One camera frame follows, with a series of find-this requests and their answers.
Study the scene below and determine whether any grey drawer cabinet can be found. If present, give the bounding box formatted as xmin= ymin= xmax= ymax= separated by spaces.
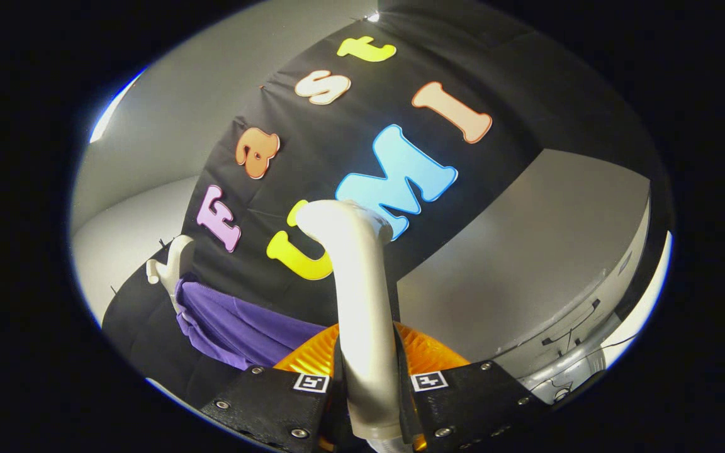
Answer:
xmin=396 ymin=148 xmax=653 ymax=403

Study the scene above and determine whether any white clothes hanger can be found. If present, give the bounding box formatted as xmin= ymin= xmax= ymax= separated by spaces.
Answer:
xmin=146 ymin=235 xmax=196 ymax=315

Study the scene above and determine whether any white garment steamer head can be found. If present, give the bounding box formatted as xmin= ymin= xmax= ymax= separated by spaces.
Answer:
xmin=295 ymin=199 xmax=413 ymax=453

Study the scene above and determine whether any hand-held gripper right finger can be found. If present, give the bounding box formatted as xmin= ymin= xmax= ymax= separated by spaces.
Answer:
xmin=394 ymin=323 xmax=549 ymax=453

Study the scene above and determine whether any purple jacket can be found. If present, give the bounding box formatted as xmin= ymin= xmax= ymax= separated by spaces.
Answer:
xmin=175 ymin=280 xmax=329 ymax=371

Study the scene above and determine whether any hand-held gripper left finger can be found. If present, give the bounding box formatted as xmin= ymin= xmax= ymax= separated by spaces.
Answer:
xmin=201 ymin=323 xmax=346 ymax=453

